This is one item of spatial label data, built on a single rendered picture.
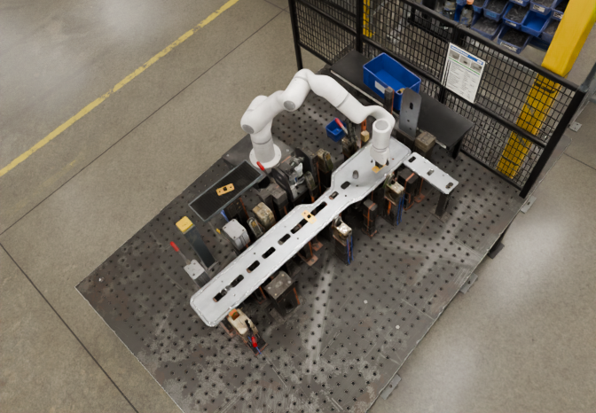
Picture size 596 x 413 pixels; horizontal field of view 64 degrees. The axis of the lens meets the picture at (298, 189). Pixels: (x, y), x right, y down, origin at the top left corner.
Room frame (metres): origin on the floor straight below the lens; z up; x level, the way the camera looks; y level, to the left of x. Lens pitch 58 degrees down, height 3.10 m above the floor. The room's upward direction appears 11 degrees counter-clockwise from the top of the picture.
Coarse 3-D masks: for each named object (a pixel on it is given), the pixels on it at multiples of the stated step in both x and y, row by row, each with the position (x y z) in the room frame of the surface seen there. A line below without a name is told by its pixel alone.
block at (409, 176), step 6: (402, 174) 1.32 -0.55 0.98; (408, 174) 1.31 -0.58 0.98; (414, 174) 1.31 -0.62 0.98; (402, 180) 1.30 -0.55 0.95; (408, 180) 1.28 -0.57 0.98; (414, 180) 1.27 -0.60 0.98; (408, 186) 1.26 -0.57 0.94; (414, 186) 1.27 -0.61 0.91; (408, 192) 1.26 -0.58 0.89; (408, 198) 1.27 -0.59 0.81; (402, 204) 1.28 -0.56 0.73; (408, 204) 1.26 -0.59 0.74
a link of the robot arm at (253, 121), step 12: (300, 84) 1.60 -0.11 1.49; (276, 96) 1.64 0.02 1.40; (288, 96) 1.54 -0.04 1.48; (300, 96) 1.54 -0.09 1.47; (264, 108) 1.67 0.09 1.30; (276, 108) 1.63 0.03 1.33; (288, 108) 1.52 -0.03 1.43; (252, 120) 1.67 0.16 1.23; (264, 120) 1.66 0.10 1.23; (252, 132) 1.65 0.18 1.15
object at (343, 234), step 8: (344, 224) 1.06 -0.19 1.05; (336, 232) 1.05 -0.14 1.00; (344, 232) 1.02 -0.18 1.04; (336, 240) 1.06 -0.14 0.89; (344, 240) 1.01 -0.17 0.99; (336, 248) 1.06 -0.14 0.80; (344, 248) 1.01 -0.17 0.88; (336, 256) 1.06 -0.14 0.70; (344, 256) 1.01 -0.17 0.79; (352, 256) 1.02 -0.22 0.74; (344, 264) 1.00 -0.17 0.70
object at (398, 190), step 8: (392, 184) 1.26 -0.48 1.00; (392, 192) 1.20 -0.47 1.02; (400, 192) 1.18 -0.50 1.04; (392, 200) 1.19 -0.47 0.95; (400, 200) 1.17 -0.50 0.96; (384, 208) 1.23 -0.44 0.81; (392, 208) 1.21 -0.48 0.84; (400, 208) 1.18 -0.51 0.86; (384, 216) 1.23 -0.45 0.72; (392, 216) 1.18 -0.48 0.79; (400, 216) 1.19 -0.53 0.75; (392, 224) 1.17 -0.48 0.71
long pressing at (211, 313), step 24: (360, 168) 1.39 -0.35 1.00; (384, 168) 1.36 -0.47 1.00; (360, 192) 1.25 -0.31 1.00; (288, 216) 1.19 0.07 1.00; (264, 240) 1.08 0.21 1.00; (288, 240) 1.06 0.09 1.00; (240, 264) 0.98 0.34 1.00; (264, 264) 0.96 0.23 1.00; (216, 288) 0.88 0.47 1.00; (240, 288) 0.86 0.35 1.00; (216, 312) 0.77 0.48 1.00
